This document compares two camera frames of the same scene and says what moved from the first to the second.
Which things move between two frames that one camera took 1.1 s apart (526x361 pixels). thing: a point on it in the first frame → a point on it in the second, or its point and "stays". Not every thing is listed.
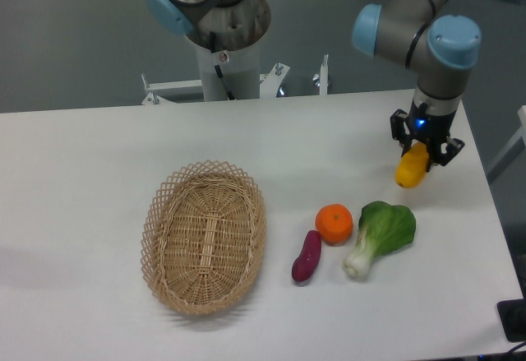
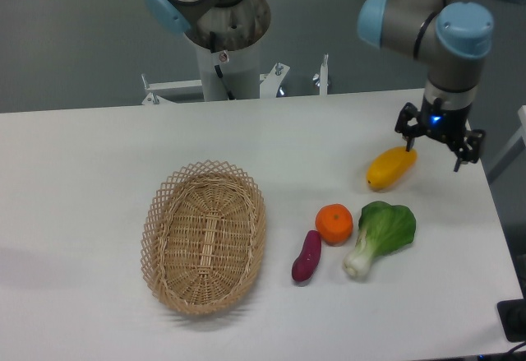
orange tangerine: (334, 223) stays
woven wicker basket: (202, 235) stays
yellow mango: (412, 166) → (390, 167)
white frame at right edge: (512, 150) stays
